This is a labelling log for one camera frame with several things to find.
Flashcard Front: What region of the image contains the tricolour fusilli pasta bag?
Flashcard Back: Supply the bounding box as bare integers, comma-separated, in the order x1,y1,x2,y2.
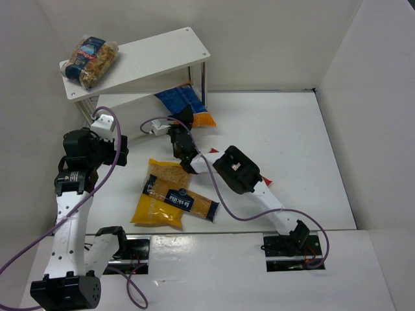
60,35,119,91

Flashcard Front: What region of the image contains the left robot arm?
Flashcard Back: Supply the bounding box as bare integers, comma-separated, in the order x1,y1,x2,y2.
30,128,128,310

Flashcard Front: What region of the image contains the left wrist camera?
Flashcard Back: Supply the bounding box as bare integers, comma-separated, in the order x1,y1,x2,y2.
90,114,115,142

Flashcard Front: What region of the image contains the yellow fusilli pasta bag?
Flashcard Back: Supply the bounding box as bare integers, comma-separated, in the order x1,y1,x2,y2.
130,158,195,230

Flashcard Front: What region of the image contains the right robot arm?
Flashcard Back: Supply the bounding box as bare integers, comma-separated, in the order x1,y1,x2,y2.
168,104,310,257

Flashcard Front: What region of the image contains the dark blue spaghetti pack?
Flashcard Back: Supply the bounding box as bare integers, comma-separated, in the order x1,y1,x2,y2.
143,174,219,222

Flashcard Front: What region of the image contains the red spaghetti pack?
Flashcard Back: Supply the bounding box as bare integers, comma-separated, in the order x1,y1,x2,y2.
209,148,273,188

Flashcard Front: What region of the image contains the white two-tier shelf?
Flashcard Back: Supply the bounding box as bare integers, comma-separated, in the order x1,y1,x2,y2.
63,27,210,140

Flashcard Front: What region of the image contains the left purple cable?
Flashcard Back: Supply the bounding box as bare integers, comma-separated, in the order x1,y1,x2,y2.
0,106,149,310

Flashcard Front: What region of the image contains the blue orange pasta bag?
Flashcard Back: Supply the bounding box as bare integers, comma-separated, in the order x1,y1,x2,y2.
155,84,217,127

